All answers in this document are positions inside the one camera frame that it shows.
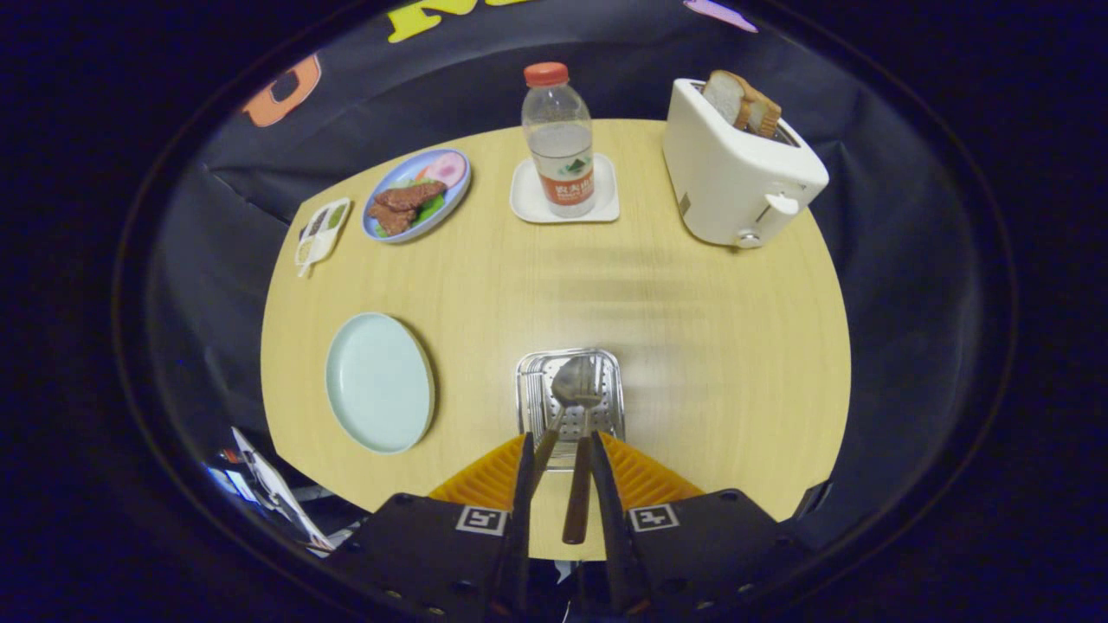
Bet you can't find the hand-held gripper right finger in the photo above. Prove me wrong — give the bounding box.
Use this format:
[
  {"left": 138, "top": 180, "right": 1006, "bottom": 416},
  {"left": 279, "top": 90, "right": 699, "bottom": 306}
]
[{"left": 589, "top": 430, "right": 815, "bottom": 617}]

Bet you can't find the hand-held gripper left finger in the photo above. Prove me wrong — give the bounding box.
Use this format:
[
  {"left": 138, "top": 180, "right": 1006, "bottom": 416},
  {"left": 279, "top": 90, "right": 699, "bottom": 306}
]
[{"left": 329, "top": 431, "right": 536, "bottom": 623}]

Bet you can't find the wooden-handled metal fork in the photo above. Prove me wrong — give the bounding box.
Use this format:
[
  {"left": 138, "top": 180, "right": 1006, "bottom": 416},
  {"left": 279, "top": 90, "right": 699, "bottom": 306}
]
[{"left": 562, "top": 407, "right": 602, "bottom": 546}]

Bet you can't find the wooden-handled metal spoon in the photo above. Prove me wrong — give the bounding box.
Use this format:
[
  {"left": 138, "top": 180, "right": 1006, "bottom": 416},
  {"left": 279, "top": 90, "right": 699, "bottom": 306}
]
[{"left": 531, "top": 354, "right": 605, "bottom": 490}]

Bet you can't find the pale green plate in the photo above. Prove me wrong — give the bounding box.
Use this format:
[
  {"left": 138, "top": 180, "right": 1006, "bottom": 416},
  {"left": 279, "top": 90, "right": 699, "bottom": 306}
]
[{"left": 325, "top": 312, "right": 436, "bottom": 456}]

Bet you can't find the white square coaster tray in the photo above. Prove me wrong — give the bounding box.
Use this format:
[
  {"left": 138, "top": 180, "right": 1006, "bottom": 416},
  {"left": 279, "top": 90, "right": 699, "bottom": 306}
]
[{"left": 509, "top": 153, "right": 621, "bottom": 225}]

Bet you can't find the green lettuce leaf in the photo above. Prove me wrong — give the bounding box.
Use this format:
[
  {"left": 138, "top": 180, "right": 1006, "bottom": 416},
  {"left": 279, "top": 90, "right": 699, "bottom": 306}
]
[{"left": 377, "top": 192, "right": 447, "bottom": 236}]

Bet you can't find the blue food plate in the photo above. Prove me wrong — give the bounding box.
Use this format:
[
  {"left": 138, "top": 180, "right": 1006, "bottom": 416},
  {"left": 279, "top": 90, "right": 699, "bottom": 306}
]
[{"left": 362, "top": 148, "right": 472, "bottom": 244}]

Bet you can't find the brown meat slice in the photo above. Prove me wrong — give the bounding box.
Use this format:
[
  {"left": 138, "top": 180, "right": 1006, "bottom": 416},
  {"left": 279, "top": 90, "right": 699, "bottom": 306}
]
[
  {"left": 368, "top": 203, "right": 418, "bottom": 236},
  {"left": 374, "top": 180, "right": 448, "bottom": 213}
]

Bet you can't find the white divided seasoning tray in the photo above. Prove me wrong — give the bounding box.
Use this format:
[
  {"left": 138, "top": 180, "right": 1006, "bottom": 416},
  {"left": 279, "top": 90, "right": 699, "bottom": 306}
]
[{"left": 294, "top": 197, "right": 352, "bottom": 278}]

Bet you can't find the pink ham slice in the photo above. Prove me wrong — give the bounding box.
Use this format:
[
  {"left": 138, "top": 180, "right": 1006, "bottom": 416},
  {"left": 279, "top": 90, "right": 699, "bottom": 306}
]
[{"left": 424, "top": 154, "right": 467, "bottom": 189}]

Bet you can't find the white toaster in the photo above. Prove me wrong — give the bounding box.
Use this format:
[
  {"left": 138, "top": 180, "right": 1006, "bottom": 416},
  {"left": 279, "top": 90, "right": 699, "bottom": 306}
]
[{"left": 663, "top": 78, "right": 830, "bottom": 250}]

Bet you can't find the clear red-capped water bottle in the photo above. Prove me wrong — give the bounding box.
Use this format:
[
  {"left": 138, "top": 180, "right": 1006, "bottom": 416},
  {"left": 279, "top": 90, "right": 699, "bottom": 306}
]
[{"left": 521, "top": 61, "right": 596, "bottom": 219}]

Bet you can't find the toast bread slice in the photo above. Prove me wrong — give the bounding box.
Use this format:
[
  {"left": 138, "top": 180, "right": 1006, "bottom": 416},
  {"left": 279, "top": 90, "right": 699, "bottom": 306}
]
[
  {"left": 740, "top": 91, "right": 783, "bottom": 139},
  {"left": 703, "top": 71, "right": 750, "bottom": 131}
]

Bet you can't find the metal wire basket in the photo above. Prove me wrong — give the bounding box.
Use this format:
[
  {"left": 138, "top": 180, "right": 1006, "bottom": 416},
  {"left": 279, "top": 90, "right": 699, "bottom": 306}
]
[{"left": 516, "top": 348, "right": 626, "bottom": 472}]

